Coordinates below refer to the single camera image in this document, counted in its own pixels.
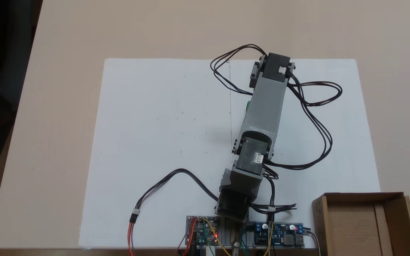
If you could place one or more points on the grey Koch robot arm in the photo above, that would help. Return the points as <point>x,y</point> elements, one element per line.
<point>265,103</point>

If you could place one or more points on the white paper sheet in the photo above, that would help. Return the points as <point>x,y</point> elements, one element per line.
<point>155,124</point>
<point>354,160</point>

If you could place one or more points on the motor controller circuit board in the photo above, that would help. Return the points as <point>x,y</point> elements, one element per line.
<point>199,229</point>

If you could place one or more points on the blue power circuit board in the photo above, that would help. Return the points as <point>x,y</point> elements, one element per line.
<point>279,234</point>

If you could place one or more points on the brown cardboard box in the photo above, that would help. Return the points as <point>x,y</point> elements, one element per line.
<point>354,227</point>

